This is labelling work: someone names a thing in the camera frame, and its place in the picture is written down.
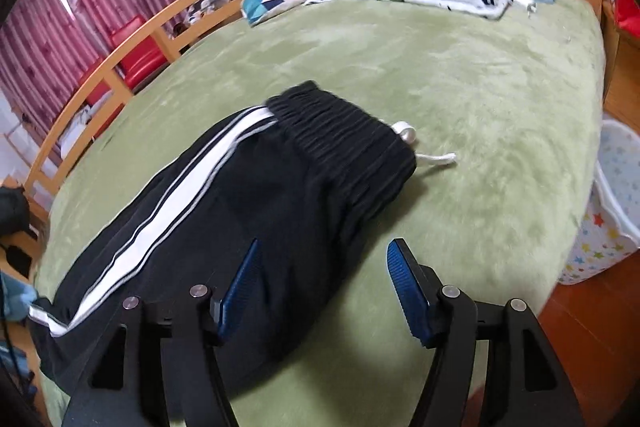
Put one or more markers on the black pants with white stripes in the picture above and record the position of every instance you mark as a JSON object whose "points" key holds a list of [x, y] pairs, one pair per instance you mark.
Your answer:
{"points": [[280, 207]]}

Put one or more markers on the wooden nightstand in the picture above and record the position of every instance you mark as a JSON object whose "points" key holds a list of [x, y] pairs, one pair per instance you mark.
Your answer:
{"points": [[620, 67]]}

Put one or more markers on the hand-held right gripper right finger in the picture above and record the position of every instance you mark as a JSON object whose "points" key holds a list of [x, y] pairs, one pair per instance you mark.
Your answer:
{"points": [[407, 289]]}

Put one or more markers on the white star print basket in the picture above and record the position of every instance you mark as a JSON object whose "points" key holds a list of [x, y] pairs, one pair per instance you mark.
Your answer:
{"points": [[600, 237]]}

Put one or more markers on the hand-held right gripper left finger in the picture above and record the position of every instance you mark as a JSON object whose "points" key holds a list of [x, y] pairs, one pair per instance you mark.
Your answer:
{"points": [[240, 289]]}

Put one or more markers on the red chair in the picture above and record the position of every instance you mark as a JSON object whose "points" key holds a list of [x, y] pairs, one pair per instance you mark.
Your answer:
{"points": [[97, 92], [140, 52]]}

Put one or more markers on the green fleece blanket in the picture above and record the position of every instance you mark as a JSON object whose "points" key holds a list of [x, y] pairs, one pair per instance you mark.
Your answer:
{"points": [[475, 107]]}

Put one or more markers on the red bag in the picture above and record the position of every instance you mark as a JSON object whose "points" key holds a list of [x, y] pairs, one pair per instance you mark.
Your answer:
{"points": [[627, 2]]}

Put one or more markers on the white charger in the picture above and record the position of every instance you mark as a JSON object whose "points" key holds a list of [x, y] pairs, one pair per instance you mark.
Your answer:
{"points": [[527, 4]]}

